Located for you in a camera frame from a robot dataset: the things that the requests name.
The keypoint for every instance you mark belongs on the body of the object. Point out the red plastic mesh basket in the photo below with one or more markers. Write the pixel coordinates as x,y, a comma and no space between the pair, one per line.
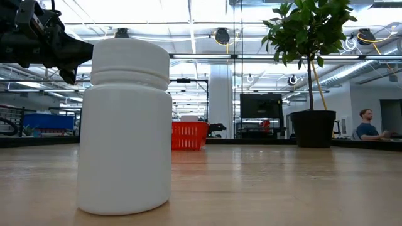
188,135

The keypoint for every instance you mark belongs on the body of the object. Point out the black aluminium table frame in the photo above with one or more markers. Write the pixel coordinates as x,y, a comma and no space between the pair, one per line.
361,145

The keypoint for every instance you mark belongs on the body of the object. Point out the person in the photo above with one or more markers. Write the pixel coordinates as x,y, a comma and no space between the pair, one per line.
366,128

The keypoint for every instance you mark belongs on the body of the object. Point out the parts drawer shelf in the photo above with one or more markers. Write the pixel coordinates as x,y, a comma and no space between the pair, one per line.
9,116

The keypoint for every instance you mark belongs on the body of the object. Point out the blue storage bin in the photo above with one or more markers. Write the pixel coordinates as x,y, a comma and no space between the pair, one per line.
48,121

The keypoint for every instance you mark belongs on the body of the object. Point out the black machine behind table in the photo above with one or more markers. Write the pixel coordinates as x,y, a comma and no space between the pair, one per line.
216,128

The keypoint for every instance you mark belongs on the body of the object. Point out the green leafy potted tree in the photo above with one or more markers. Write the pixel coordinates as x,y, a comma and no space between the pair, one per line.
307,28

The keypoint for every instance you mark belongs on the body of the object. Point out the black plant pot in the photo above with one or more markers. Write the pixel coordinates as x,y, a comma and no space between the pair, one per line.
312,128

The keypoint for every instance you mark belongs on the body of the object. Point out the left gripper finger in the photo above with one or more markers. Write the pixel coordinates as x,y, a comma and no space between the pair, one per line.
70,50
70,76

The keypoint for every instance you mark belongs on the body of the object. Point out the black monitor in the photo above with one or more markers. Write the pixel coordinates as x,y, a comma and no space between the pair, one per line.
261,106

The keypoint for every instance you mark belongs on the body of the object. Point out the yellow pole beside tree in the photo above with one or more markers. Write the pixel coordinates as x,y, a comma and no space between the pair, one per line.
319,88

